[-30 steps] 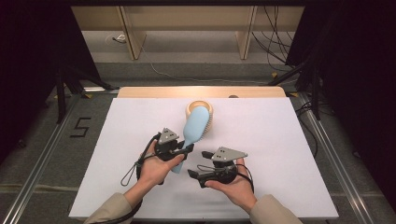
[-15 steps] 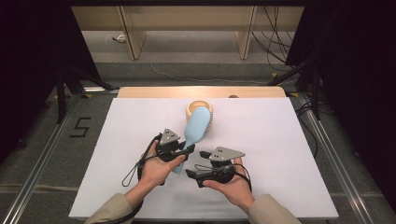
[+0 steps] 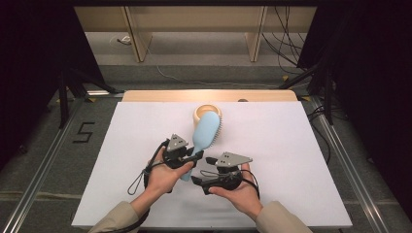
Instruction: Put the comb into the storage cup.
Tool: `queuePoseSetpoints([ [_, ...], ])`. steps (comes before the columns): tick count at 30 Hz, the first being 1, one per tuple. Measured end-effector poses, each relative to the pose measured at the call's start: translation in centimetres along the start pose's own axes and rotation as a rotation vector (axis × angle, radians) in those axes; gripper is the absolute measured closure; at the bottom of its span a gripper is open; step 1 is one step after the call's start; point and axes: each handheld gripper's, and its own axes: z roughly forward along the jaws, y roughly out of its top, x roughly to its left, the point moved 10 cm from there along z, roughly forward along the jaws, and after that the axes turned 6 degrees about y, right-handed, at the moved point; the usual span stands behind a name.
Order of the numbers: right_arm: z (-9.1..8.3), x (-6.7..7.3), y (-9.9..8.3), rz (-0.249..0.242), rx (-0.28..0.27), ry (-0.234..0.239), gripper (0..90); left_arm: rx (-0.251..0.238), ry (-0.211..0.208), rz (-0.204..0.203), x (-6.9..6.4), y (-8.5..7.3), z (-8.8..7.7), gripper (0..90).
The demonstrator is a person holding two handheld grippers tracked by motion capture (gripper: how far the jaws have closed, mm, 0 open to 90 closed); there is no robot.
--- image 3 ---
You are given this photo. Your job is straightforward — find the cream round cup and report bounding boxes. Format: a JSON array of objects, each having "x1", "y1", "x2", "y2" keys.
[{"x1": 192, "y1": 104, "x2": 223, "y2": 130}]

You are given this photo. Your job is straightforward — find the hand-held gripper black cable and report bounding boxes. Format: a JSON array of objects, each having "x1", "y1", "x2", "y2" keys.
[
  {"x1": 106, "y1": 139, "x2": 171, "y2": 233},
  {"x1": 199, "y1": 168, "x2": 261, "y2": 200}
]

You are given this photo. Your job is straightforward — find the black curtain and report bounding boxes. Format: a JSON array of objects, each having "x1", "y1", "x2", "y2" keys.
[
  {"x1": 295, "y1": 0, "x2": 412, "y2": 221},
  {"x1": 0, "y1": 0, "x2": 107, "y2": 169}
]

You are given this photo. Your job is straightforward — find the light blue hairbrush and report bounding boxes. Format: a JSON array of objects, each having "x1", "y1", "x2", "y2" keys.
[{"x1": 180, "y1": 111, "x2": 223, "y2": 183}]

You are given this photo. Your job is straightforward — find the black floor cables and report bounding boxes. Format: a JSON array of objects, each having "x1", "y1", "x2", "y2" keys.
[{"x1": 306, "y1": 104, "x2": 350, "y2": 165}]

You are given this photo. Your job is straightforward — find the black tripod stand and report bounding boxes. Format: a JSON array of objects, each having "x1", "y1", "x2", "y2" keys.
[
  {"x1": 278, "y1": 61, "x2": 335, "y2": 126},
  {"x1": 57, "y1": 64, "x2": 125, "y2": 130}
]

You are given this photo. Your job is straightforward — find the left hand-held gripper black cable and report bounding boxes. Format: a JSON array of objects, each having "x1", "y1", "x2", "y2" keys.
[{"x1": 106, "y1": 139, "x2": 171, "y2": 233}]

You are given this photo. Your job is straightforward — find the light wooden table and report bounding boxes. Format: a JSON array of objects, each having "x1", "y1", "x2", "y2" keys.
[{"x1": 121, "y1": 89, "x2": 299, "y2": 103}]

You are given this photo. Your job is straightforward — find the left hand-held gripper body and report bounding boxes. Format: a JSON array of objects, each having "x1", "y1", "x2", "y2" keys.
[{"x1": 162, "y1": 133, "x2": 190, "y2": 170}]

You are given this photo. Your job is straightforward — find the person's right hand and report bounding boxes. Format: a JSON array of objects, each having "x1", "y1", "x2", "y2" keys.
[{"x1": 208, "y1": 162, "x2": 264, "y2": 216}]

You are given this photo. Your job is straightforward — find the right hand-held gripper black cable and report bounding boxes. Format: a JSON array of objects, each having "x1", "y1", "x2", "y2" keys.
[{"x1": 199, "y1": 168, "x2": 261, "y2": 200}]

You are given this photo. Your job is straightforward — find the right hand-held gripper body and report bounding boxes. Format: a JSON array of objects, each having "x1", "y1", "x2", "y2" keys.
[{"x1": 200, "y1": 151, "x2": 254, "y2": 196}]

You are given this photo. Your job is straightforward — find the bundle of black hanging cables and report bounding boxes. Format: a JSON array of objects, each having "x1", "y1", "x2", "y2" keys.
[{"x1": 261, "y1": 5, "x2": 309, "y2": 76}]

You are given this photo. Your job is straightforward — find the aluminium floor rail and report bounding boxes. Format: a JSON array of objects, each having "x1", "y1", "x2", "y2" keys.
[
  {"x1": 310, "y1": 96, "x2": 392, "y2": 233},
  {"x1": 0, "y1": 96, "x2": 83, "y2": 233}
]

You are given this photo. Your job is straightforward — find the white table mat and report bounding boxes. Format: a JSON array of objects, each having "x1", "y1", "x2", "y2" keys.
[{"x1": 71, "y1": 101, "x2": 354, "y2": 229}]

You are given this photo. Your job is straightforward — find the beige wooden bench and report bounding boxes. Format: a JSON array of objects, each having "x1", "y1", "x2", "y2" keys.
[{"x1": 74, "y1": 5, "x2": 318, "y2": 63}]

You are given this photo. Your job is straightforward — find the person's left hand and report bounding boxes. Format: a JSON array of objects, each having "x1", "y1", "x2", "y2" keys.
[{"x1": 145, "y1": 148, "x2": 194, "y2": 197}]

